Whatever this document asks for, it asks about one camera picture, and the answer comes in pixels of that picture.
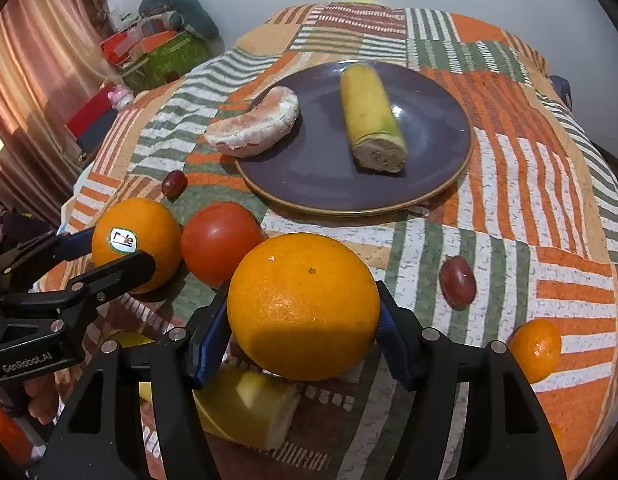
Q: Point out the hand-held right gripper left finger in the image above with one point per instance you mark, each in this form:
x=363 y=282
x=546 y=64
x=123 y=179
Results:
x=211 y=342

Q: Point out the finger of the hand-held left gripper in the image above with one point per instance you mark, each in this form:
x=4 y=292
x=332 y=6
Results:
x=69 y=246
x=116 y=275

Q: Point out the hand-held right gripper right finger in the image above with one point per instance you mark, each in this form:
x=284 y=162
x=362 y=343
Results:
x=390 y=332

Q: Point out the orange with sticker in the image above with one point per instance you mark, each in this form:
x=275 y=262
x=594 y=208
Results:
x=144 y=227

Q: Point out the large plain orange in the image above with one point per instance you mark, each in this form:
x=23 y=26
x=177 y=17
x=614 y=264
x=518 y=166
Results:
x=304 y=305

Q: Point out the purple plate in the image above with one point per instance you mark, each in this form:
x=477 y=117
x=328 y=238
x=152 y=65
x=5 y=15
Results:
x=319 y=170

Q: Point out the person's left hand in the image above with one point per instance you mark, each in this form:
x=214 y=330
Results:
x=41 y=397

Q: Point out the long banana piece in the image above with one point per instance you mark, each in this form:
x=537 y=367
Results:
x=244 y=405

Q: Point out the orange cloth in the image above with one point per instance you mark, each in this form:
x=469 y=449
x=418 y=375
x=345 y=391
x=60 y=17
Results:
x=6 y=430

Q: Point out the large red grape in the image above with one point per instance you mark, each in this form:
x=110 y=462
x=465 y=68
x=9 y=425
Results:
x=457 y=281

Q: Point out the red tomato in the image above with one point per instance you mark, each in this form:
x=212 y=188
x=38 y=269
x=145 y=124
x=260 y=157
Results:
x=219 y=242

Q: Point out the small red grape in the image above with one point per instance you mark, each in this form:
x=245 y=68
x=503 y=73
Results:
x=174 y=183

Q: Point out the red flat box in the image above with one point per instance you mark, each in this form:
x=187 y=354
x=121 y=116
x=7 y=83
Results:
x=91 y=122

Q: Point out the small mandarin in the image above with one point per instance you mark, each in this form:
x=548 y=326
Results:
x=535 y=350

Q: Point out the small pink toy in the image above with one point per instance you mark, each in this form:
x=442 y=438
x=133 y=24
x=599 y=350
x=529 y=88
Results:
x=120 y=96

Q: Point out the pink curtain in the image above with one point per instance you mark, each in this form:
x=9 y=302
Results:
x=34 y=80

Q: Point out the striped patchwork blanket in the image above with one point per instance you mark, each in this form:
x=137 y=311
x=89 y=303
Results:
x=514 y=200

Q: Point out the peeled pomelo segment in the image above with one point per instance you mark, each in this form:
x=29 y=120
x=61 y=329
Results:
x=254 y=125

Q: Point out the green cardboard box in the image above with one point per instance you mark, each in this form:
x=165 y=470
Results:
x=166 y=60

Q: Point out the red and orange box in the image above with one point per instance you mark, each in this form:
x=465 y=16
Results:
x=139 y=42

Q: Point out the short banana piece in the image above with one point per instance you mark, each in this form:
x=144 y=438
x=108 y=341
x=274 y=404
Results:
x=371 y=117

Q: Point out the grey-green neck pillow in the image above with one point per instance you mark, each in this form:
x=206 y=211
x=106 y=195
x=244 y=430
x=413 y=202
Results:
x=189 y=15

